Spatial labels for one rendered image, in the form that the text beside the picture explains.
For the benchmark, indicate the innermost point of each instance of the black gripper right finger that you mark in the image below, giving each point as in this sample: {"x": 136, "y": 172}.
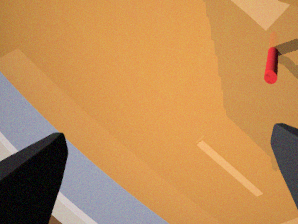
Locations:
{"x": 284, "y": 142}

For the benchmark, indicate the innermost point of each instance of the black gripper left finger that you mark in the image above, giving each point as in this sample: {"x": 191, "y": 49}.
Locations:
{"x": 30, "y": 180}

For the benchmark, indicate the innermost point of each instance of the red peg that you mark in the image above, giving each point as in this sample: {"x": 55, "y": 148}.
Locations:
{"x": 271, "y": 66}

